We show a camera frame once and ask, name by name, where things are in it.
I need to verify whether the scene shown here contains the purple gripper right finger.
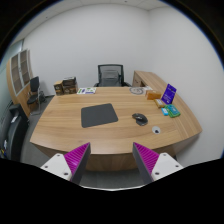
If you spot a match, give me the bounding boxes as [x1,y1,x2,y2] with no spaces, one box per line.
[132,142,184,185]

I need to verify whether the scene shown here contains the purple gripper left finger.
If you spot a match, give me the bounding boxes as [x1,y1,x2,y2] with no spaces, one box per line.
[40,142,92,185]

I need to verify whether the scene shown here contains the dark grey computer mouse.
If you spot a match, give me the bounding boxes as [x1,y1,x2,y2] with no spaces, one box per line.
[132,113,148,126]

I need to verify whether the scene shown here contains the dark grey mouse pad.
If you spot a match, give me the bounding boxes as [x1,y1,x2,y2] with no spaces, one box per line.
[81,103,118,128]

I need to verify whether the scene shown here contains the small blue box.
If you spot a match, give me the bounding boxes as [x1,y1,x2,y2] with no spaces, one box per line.
[161,108,168,116]

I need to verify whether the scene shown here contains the green flat box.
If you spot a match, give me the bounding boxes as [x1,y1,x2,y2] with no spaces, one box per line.
[165,104,180,118]

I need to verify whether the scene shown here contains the small yellow box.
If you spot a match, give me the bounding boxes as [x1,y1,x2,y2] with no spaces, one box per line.
[154,99,165,108]

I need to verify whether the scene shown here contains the orange cardboard box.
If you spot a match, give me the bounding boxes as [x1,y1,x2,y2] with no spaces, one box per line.
[146,90,161,100]

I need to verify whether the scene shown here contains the white green leaflet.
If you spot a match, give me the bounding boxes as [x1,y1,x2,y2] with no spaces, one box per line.
[77,87,97,94]

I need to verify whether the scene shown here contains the black chair at left edge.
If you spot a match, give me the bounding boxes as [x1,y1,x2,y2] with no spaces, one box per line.
[0,104,29,162]

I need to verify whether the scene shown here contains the black visitor chair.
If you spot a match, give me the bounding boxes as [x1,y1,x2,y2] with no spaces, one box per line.
[27,76,46,115]

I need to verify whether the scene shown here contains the brown stacked boxes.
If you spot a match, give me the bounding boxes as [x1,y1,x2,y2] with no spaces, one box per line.
[62,76,78,94]

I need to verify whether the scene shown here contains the small brown box left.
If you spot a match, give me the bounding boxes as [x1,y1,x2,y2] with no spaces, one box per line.
[54,81,64,96]

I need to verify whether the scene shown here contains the wooden side return desk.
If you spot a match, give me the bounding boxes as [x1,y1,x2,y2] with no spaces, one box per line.
[132,70,167,94]

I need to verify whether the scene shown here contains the black mesh office chair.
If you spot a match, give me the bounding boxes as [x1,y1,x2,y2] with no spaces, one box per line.
[95,64,130,87]

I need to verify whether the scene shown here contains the wooden bookshelf cabinet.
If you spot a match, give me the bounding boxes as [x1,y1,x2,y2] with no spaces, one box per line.
[6,49,33,104]

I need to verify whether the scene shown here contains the desk cable grommet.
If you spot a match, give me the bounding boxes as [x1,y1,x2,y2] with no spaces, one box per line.
[152,126,160,134]

